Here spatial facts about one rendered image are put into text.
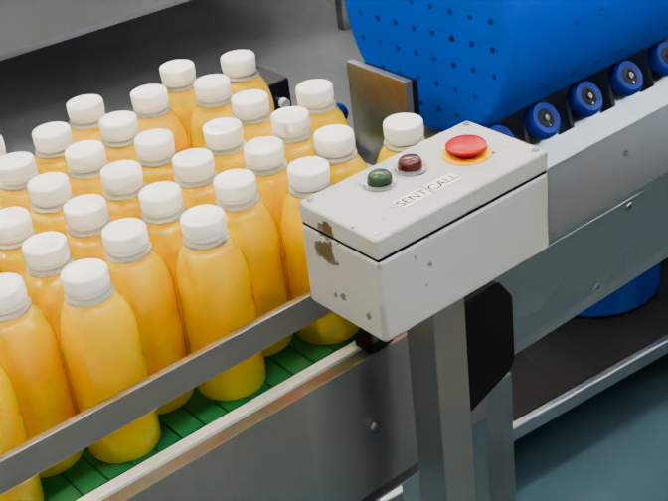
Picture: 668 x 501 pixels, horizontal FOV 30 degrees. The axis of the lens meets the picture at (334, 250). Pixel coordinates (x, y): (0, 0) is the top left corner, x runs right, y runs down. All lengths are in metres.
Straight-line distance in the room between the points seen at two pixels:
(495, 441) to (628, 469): 0.80
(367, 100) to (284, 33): 3.10
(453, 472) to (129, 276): 0.37
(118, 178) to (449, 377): 0.36
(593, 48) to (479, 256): 0.45
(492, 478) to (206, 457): 0.65
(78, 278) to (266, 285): 0.21
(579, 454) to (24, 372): 1.56
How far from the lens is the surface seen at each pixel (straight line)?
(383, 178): 1.04
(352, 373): 1.19
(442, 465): 1.21
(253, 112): 1.29
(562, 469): 2.42
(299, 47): 4.38
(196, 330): 1.12
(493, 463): 1.67
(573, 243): 1.55
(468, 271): 1.07
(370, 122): 1.44
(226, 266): 1.08
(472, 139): 1.09
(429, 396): 1.17
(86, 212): 1.13
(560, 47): 1.39
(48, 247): 1.09
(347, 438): 1.22
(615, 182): 1.56
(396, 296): 1.01
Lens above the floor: 1.59
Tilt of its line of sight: 31 degrees down
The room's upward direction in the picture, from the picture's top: 7 degrees counter-clockwise
